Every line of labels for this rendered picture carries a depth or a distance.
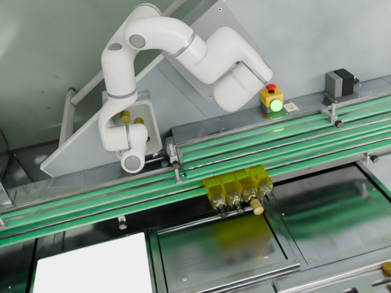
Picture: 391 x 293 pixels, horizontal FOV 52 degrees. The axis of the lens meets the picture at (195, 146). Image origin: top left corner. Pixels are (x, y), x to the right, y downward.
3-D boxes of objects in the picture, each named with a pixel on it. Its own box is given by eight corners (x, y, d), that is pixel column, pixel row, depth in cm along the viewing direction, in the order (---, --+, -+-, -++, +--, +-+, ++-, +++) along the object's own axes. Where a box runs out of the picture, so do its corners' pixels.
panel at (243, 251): (37, 263, 150) (23, 348, 122) (34, 257, 148) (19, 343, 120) (264, 203, 158) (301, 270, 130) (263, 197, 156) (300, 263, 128)
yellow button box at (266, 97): (260, 105, 160) (266, 113, 154) (259, 88, 156) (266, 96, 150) (276, 101, 161) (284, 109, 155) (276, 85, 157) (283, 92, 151)
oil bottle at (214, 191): (200, 177, 157) (213, 213, 139) (198, 166, 154) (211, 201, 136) (214, 174, 158) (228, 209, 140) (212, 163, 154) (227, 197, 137)
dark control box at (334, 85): (324, 89, 163) (334, 98, 156) (324, 72, 158) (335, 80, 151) (342, 85, 164) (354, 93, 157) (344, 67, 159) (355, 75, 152)
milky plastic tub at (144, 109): (117, 150, 157) (118, 162, 150) (101, 100, 145) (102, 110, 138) (160, 139, 159) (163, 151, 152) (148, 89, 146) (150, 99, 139)
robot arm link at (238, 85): (201, 80, 120) (210, 102, 107) (233, 48, 117) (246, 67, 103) (223, 99, 125) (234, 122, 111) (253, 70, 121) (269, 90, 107)
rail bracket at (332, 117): (317, 113, 153) (334, 129, 142) (317, 96, 149) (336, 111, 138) (327, 110, 153) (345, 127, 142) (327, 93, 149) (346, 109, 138)
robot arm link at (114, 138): (135, 79, 117) (142, 136, 130) (91, 84, 115) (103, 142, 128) (137, 93, 110) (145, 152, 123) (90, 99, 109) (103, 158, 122)
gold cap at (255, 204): (249, 207, 138) (253, 215, 134) (249, 199, 136) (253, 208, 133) (259, 205, 139) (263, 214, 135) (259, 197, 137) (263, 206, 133)
